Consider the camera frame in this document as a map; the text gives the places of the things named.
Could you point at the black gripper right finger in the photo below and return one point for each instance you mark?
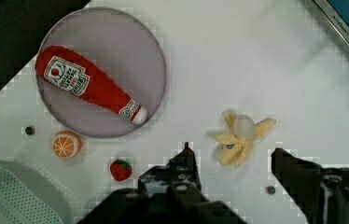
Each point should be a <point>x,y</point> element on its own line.
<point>322,194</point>

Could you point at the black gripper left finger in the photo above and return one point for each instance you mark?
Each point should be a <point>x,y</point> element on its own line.
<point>181,169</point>

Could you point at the plush red strawberry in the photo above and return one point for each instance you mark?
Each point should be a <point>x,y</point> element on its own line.
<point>120,170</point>

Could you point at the plush orange slice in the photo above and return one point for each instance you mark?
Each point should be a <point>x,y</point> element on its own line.
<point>66,144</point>

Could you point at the grey round plate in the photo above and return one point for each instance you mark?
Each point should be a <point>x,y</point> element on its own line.
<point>126,50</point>

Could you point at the plush red ketchup bottle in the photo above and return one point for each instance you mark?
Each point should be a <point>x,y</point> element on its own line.
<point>71,72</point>

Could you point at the green perforated colander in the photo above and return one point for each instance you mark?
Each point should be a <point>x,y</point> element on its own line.
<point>27,197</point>

